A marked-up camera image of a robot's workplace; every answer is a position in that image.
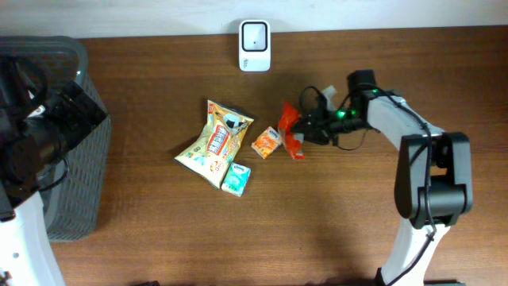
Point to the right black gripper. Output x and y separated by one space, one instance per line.
321 123

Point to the red candy bag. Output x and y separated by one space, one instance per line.
292 141

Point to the orange tissue pack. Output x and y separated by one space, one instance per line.
267 142

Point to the teal tissue pack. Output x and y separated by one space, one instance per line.
236 179

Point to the cream blue snack bag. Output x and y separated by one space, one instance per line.
211 155

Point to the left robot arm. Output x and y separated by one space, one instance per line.
39 126

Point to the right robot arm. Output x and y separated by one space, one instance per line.
433 181

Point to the grey plastic mesh basket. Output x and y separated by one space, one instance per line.
70 208

